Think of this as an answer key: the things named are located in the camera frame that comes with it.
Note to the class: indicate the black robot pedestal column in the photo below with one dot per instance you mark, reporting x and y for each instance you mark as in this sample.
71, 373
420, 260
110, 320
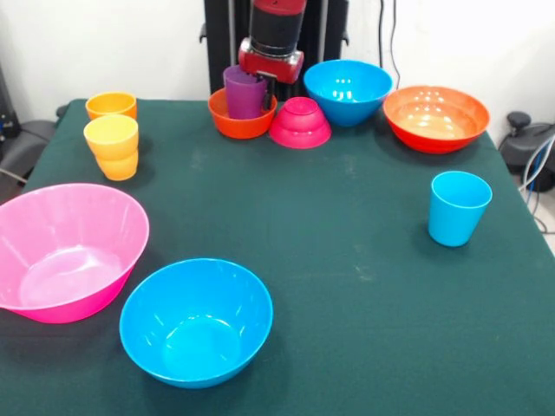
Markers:
219, 52

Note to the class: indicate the grey stand base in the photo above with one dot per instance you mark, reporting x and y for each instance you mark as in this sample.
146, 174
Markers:
30, 134
520, 147

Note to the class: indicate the blue plastic cup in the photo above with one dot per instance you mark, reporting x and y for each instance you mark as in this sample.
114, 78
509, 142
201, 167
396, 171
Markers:
455, 212

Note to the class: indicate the yellow plastic cup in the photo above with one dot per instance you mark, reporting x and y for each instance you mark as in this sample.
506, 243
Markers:
112, 143

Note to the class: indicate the orange plastic cup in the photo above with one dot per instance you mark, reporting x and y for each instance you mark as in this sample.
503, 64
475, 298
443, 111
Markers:
110, 104

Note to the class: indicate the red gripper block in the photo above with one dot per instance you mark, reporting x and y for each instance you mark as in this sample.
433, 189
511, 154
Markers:
269, 65

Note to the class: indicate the blue plastic bowl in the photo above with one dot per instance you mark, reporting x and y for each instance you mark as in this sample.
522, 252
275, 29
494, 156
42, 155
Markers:
347, 108
195, 329

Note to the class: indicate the small magenta plastic bowl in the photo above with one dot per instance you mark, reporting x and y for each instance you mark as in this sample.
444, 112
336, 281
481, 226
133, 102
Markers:
299, 130

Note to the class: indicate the large orange-red plastic bowl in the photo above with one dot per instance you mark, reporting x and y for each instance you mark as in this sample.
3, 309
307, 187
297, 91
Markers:
433, 138

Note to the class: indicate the small red plastic bowl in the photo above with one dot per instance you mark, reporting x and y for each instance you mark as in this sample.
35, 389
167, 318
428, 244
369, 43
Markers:
238, 128

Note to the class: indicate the purple plastic cup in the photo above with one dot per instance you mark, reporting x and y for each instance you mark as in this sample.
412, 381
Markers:
245, 102

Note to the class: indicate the large pink plastic bowl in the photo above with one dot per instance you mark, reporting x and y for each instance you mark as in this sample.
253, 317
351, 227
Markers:
65, 260

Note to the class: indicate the dark green table cloth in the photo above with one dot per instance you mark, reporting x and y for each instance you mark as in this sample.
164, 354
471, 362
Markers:
325, 216

